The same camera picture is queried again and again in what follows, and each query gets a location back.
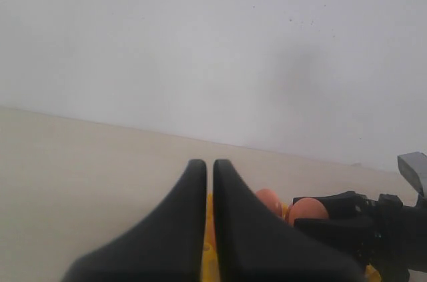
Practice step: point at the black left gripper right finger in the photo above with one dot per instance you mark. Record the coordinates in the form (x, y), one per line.
(253, 244)

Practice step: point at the yellow plastic egg tray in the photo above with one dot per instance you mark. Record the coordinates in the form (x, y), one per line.
(209, 264)

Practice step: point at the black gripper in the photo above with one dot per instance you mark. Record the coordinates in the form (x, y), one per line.
(389, 235)

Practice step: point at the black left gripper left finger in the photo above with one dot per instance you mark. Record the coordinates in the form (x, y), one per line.
(167, 245)

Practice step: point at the brown egg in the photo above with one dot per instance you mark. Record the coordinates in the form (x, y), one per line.
(270, 199)
(306, 208)

